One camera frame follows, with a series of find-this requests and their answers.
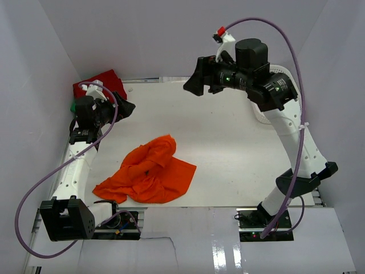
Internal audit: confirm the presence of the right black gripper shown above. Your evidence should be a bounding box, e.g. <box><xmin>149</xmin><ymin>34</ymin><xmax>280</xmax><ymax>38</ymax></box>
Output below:
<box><xmin>182</xmin><ymin>54</ymin><xmax>250</xmax><ymax>98</ymax></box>

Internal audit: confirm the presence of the paper strip at back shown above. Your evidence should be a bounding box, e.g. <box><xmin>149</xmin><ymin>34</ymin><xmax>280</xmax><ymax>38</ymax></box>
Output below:
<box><xmin>159</xmin><ymin>76</ymin><xmax>190</xmax><ymax>83</ymax></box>

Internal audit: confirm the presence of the green folded t shirt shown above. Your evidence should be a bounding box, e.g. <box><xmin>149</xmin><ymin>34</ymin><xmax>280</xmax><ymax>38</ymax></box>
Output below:
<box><xmin>70</xmin><ymin>100</ymin><xmax>76</xmax><ymax>114</ymax></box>

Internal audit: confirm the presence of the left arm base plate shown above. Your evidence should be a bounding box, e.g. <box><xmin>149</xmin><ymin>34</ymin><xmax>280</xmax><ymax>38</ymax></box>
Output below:
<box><xmin>92</xmin><ymin>211</ymin><xmax>144</xmax><ymax>240</ymax></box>

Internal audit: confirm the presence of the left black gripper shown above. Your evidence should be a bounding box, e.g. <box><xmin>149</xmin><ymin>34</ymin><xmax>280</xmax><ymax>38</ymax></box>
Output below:
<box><xmin>94</xmin><ymin>91</ymin><xmax>135</xmax><ymax>128</ymax></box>

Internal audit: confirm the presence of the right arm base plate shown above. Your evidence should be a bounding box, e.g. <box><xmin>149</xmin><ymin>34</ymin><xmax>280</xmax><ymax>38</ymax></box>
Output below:
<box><xmin>233</xmin><ymin>208</ymin><xmax>294</xmax><ymax>243</ymax></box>

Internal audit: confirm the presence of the white perforated plastic basket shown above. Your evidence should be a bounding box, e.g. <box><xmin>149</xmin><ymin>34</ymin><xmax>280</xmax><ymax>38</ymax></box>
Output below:
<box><xmin>252</xmin><ymin>64</ymin><xmax>303</xmax><ymax>125</ymax></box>

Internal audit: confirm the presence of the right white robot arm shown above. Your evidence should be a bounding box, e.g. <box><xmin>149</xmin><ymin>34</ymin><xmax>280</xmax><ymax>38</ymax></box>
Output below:
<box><xmin>183</xmin><ymin>38</ymin><xmax>338</xmax><ymax>228</ymax></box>

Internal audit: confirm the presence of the orange t shirt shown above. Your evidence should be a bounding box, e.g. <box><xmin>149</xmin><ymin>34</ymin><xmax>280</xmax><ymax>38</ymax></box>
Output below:
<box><xmin>92</xmin><ymin>135</ymin><xmax>197</xmax><ymax>204</ymax></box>

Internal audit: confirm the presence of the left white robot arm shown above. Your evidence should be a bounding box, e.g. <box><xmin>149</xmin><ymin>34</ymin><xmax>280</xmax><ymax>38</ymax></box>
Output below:
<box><xmin>40</xmin><ymin>91</ymin><xmax>135</xmax><ymax>241</ymax></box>

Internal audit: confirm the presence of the white paper sheet front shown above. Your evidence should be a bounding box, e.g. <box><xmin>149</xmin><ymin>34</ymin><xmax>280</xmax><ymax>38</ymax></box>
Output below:
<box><xmin>29</xmin><ymin>207</ymin><xmax>356</xmax><ymax>273</ymax></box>

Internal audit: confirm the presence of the red folded t shirt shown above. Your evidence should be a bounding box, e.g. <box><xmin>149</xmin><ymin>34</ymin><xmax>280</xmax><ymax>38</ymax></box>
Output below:
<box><xmin>73</xmin><ymin>70</ymin><xmax>127</xmax><ymax>100</ymax></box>

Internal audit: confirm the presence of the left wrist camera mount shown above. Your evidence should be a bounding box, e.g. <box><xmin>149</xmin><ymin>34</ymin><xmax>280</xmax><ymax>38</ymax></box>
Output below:
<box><xmin>82</xmin><ymin>84</ymin><xmax>108</xmax><ymax>101</ymax></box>

